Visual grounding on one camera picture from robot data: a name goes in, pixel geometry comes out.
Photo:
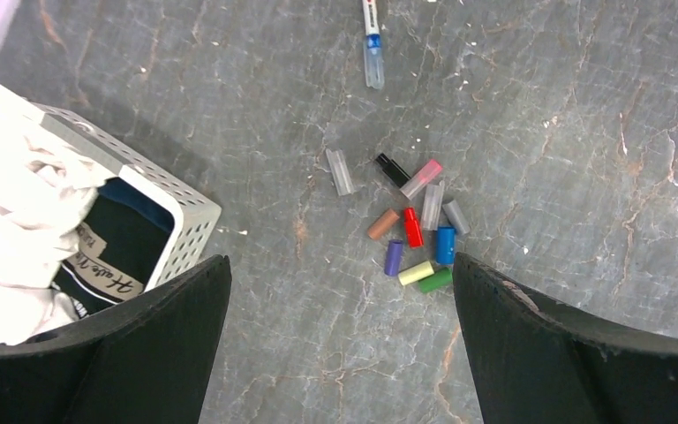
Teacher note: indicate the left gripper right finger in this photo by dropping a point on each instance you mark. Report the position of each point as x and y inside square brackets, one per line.
[535, 359]

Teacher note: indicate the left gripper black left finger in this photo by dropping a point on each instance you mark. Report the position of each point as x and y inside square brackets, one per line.
[146, 360]

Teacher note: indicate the green pen cap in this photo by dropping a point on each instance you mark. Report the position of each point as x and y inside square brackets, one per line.
[437, 280]

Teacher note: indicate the yellow pen cap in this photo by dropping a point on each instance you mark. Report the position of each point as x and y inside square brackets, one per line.
[415, 273]

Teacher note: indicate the grey pen cap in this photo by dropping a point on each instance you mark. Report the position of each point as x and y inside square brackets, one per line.
[455, 216]

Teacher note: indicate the red pen cap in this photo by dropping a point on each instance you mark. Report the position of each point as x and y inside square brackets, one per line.
[412, 228]

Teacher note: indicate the purple pen cap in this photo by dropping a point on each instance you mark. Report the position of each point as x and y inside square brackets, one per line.
[393, 257]

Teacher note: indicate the brown pen cap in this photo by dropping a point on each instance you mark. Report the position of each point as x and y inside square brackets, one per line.
[383, 224]

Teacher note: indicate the pink pen cap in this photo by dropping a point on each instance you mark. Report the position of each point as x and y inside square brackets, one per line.
[421, 178]

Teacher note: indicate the black pen cap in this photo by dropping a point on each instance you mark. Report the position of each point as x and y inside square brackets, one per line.
[393, 171]

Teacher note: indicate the blue cap silver pen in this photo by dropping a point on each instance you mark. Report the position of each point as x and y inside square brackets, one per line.
[373, 59]

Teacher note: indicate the black item in basket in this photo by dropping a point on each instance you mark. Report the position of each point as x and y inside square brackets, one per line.
[120, 242]

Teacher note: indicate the white cloth in basket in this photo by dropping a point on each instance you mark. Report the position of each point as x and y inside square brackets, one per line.
[46, 190]

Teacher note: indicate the white plastic basket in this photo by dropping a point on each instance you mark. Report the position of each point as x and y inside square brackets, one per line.
[194, 215]

